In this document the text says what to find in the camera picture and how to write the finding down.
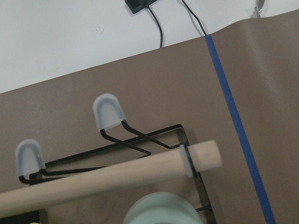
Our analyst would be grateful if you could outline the green cup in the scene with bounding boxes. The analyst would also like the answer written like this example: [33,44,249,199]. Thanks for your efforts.
[123,192,203,224]

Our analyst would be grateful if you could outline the small black puck device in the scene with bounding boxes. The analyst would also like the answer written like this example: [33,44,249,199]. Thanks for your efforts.
[125,0,157,14]

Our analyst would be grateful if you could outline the black wire cup rack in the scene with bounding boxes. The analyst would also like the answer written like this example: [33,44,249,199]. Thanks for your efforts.
[15,93,221,223]

